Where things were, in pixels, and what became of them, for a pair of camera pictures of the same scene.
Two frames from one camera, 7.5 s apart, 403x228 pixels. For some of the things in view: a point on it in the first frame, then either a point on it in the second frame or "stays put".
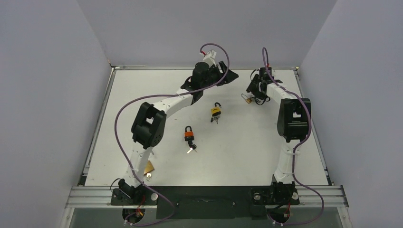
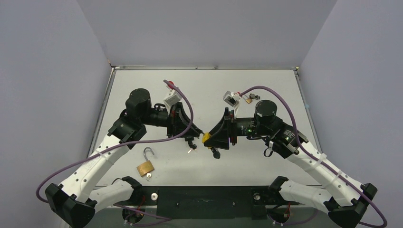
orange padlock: [188, 135] stays put
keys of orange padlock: [192, 146] stays put
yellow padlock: [216, 111] → [205, 137]
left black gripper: [229, 77] → [177, 116]
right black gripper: [254, 89] → [231, 127]
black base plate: [206, 202] stays put
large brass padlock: [149, 167] stays put
